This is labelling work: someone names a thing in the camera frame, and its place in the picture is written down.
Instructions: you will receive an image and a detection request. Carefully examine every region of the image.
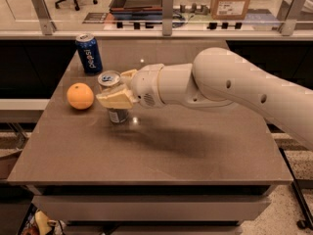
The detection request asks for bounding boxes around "cardboard box with label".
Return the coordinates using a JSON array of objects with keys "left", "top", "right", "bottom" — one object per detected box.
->
[{"left": 210, "top": 0, "right": 250, "bottom": 20}]

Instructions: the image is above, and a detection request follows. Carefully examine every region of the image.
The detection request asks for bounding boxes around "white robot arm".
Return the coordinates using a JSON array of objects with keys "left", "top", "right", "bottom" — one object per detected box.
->
[{"left": 96, "top": 48, "right": 313, "bottom": 150}]

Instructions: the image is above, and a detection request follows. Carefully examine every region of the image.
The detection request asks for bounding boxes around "left metal glass post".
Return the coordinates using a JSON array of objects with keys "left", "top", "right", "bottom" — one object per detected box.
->
[{"left": 31, "top": 0, "right": 56, "bottom": 35}]

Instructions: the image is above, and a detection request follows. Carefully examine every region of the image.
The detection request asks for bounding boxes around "middle metal glass post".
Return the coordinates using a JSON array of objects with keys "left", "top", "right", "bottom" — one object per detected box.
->
[{"left": 162, "top": 0, "right": 173, "bottom": 36}]

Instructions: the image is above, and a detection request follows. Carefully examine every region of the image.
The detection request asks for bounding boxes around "right metal glass post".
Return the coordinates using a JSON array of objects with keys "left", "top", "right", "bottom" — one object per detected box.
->
[{"left": 280, "top": 0, "right": 306, "bottom": 36}]

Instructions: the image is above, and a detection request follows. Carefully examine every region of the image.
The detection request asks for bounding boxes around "metal glass post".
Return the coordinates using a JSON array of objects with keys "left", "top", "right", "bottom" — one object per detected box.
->
[
  {"left": 162, "top": 0, "right": 173, "bottom": 36},
  {"left": 280, "top": 0, "right": 306, "bottom": 36},
  {"left": 31, "top": 0, "right": 56, "bottom": 35}
]

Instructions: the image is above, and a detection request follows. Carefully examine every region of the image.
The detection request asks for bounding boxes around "silver redbull can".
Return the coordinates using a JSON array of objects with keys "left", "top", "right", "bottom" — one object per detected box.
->
[{"left": 98, "top": 70, "right": 128, "bottom": 123}]

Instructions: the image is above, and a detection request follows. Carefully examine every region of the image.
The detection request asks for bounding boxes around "orange fruit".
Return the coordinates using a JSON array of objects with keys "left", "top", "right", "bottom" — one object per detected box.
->
[{"left": 67, "top": 83, "right": 94, "bottom": 110}]

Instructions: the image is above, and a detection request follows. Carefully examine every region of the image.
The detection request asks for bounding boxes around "blue pepsi can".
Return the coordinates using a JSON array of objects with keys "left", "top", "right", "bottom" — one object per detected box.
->
[{"left": 75, "top": 33, "right": 103, "bottom": 74}]

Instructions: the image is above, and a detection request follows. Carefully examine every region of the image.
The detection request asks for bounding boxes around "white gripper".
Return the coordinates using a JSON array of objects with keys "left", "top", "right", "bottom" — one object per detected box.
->
[{"left": 96, "top": 64, "right": 164, "bottom": 110}]

